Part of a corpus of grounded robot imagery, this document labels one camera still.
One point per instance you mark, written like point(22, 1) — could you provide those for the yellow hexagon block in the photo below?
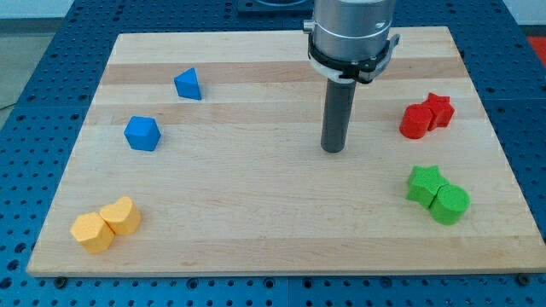
point(92, 232)

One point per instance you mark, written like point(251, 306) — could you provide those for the green cylinder block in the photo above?
point(450, 204)

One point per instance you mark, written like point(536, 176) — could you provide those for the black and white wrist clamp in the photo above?
point(345, 72)

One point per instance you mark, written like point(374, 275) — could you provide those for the wooden board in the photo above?
point(239, 184)

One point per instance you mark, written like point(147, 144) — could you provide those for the blue cube block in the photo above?
point(142, 133)

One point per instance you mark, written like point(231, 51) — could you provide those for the red cylinder block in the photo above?
point(416, 120)

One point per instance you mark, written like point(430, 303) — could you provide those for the green star block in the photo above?
point(424, 184)

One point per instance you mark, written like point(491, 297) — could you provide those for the dark grey cylindrical pointer rod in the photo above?
point(336, 115)

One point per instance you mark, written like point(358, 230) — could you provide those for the red star block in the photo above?
point(441, 110)

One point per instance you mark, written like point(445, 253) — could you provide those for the yellow heart block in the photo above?
point(122, 216)

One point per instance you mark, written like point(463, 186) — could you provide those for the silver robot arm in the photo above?
point(350, 30)

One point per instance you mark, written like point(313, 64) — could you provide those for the blue triangular prism block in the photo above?
point(187, 85)

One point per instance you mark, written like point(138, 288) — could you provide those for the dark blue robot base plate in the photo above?
point(280, 7)

